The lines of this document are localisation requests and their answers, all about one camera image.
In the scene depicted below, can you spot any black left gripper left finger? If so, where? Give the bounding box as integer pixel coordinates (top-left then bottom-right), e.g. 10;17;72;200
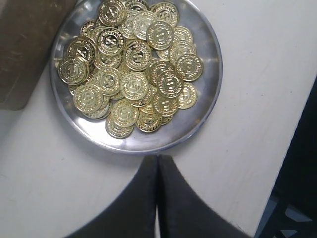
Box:
68;155;158;238

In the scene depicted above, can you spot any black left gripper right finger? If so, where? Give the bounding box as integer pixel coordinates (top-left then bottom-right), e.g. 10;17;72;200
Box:
158;155;248;238

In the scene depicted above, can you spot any brown cardboard slotted box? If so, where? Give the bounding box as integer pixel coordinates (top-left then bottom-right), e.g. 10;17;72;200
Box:
0;0;77;111

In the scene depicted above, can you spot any gold coin right edge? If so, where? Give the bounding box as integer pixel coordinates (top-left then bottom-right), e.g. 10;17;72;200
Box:
111;99;139;127

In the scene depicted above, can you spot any shaded gold coin right centre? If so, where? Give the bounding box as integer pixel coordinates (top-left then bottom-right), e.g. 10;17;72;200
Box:
120;72;149;101

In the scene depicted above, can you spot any dark gold coin top right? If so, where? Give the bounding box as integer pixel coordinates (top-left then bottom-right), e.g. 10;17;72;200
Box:
57;56;89;85

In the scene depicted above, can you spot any gold coin front centre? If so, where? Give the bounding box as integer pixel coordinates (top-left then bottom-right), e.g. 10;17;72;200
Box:
146;21;174;51

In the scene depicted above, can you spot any round steel plate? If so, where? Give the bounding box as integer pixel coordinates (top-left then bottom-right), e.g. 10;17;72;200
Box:
50;0;223;155

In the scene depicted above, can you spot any gold coin front bottom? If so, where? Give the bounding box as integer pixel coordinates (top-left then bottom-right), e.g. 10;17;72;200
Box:
150;1;179;27

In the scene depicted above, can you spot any gold coin far left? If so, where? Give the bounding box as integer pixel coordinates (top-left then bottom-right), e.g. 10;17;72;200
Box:
98;0;126;27

